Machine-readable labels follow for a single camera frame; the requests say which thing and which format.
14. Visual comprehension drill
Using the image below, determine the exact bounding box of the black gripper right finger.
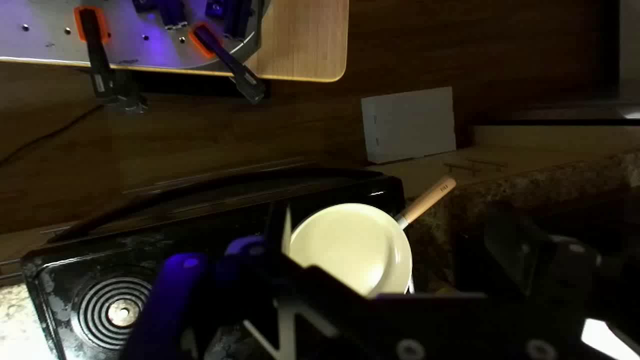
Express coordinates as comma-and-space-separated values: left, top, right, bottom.
485, 204, 640, 341

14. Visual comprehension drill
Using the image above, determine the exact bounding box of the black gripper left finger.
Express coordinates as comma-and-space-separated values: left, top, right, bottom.
123, 202, 377, 360

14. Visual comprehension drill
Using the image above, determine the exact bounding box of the coil stove burner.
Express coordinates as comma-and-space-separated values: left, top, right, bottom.
79, 273, 157, 349

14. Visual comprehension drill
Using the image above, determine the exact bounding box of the black electric stove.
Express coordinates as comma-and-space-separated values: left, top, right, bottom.
19, 164, 409, 360

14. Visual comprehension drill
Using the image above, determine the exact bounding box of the grey rectangular box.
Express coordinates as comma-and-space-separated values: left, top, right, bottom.
361, 84, 460, 166

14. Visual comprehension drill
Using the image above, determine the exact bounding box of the orange black clamp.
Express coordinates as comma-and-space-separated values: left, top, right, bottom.
73, 5, 146, 111
190, 22, 268, 105

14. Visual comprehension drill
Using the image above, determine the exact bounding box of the wooden mounting board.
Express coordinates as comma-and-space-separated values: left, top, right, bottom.
0, 0, 350, 84

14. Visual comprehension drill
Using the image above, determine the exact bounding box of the white pot with wooden handle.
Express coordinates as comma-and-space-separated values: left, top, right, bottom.
282, 173, 460, 300

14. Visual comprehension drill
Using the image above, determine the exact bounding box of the metal base plate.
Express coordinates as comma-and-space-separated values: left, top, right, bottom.
0, 0, 268, 72

